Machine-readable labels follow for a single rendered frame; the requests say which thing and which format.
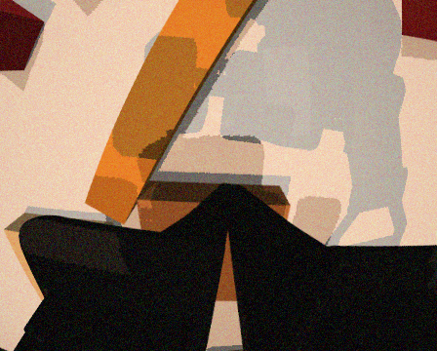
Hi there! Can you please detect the orange board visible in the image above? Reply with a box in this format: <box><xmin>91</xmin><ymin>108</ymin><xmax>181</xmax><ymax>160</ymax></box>
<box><xmin>85</xmin><ymin>0</ymin><xmax>257</xmax><ymax>225</ymax></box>

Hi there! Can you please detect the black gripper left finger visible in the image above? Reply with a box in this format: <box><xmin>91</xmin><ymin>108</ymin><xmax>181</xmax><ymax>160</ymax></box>
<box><xmin>19</xmin><ymin>183</ymin><xmax>234</xmax><ymax>351</ymax></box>

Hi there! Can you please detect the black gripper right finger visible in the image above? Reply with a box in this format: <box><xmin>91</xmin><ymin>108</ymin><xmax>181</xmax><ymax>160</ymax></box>
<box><xmin>229</xmin><ymin>183</ymin><xmax>437</xmax><ymax>351</ymax></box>

